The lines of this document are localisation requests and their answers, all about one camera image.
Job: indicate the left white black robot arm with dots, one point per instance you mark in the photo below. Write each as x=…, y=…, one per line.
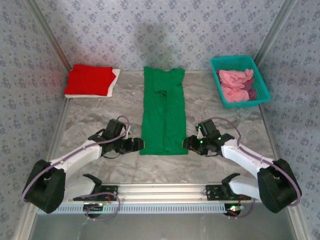
x=80, y=156

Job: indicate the aluminium mounting rail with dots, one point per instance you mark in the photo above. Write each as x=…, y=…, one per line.
x=160, y=192

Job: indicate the crumpled maroon t-shirt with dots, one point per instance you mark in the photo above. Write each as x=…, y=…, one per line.
x=252, y=95

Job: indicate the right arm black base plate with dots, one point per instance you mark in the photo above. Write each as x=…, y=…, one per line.
x=212, y=192

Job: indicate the green t-shirt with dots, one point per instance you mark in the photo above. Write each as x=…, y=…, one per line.
x=155, y=112

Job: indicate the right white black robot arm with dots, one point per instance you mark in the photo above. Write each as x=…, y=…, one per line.
x=240, y=155

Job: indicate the crumpled pink t-shirt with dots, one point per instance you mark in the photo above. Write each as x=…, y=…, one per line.
x=233, y=83

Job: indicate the teal plastic basket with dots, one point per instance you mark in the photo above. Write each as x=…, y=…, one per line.
x=231, y=61

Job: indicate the folded white t-shirt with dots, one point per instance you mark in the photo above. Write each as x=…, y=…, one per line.
x=113, y=83

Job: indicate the folded red t-shirt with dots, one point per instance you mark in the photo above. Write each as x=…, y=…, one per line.
x=87, y=80

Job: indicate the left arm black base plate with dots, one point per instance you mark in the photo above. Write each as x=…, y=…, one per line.
x=110, y=191

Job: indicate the aluminium frame post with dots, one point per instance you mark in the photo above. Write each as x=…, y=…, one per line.
x=275, y=30
x=50, y=35

